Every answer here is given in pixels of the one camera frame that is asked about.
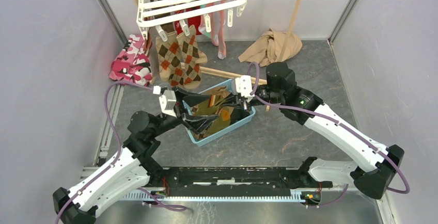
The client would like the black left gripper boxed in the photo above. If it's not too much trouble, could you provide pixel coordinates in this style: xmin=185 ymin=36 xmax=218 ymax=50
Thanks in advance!
xmin=151 ymin=86 xmax=220 ymax=137

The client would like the green orange striped sock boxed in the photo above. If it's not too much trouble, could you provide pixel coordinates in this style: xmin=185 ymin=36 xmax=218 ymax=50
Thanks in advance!
xmin=191 ymin=90 xmax=231 ymax=140

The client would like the argyle patterned sock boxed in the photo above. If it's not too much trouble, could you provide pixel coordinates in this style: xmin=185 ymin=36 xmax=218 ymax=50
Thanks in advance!
xmin=177 ymin=25 xmax=208 ymax=89
xmin=155 ymin=31 xmax=184 ymax=87

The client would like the white plastic clip hanger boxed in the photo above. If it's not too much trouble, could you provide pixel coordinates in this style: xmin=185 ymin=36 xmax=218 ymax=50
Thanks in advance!
xmin=136 ymin=0 xmax=247 ymax=41

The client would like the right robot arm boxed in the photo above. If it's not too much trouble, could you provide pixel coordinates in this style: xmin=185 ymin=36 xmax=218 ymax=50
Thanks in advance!
xmin=231 ymin=62 xmax=410 ymax=199

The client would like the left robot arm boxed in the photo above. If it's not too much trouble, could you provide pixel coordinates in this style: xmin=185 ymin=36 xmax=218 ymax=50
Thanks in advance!
xmin=53 ymin=87 xmax=217 ymax=223

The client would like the light blue plastic basket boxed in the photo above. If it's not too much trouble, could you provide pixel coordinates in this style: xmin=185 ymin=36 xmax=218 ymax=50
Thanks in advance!
xmin=184 ymin=79 xmax=256 ymax=147

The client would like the beige crumpled cloth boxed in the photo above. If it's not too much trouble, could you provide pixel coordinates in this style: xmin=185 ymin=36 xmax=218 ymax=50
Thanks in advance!
xmin=238 ymin=29 xmax=303 ymax=67

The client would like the pink sock with green print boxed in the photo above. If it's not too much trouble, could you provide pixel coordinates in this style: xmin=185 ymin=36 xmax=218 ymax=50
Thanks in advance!
xmin=197 ymin=10 xmax=227 ymax=59

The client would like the pink camouflage cloth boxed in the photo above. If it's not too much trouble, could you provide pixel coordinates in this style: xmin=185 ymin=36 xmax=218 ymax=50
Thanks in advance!
xmin=108 ymin=34 xmax=153 ymax=86

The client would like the brown cream striped sock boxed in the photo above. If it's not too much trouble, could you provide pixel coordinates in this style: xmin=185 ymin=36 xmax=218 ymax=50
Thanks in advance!
xmin=150 ymin=0 xmax=175 ymax=33

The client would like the red snowflake sock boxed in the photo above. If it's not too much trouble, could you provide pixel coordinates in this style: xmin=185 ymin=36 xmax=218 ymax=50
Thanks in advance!
xmin=173 ymin=6 xmax=201 ymax=35

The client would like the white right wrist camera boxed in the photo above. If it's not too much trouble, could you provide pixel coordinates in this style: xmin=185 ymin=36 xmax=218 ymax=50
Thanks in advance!
xmin=231 ymin=75 xmax=254 ymax=101

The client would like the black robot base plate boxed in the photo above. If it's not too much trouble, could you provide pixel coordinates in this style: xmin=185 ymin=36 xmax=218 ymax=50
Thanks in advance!
xmin=143 ymin=167 xmax=333 ymax=203

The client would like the wooden hanger stand frame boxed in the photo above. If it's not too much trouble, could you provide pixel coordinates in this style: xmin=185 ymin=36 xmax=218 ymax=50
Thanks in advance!
xmin=123 ymin=0 xmax=310 ymax=112

